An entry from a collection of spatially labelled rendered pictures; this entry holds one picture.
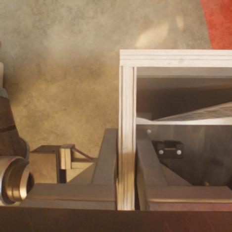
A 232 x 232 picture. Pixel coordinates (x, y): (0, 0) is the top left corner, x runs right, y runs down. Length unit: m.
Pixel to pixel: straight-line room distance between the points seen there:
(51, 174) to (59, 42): 0.98
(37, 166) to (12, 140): 0.19
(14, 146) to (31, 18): 0.97
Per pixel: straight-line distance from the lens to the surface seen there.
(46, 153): 0.31
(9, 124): 0.50
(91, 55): 1.11
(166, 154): 0.90
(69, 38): 1.18
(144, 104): 0.90
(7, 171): 0.36
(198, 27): 1.25
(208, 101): 0.36
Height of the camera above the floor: 1.06
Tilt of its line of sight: 84 degrees down
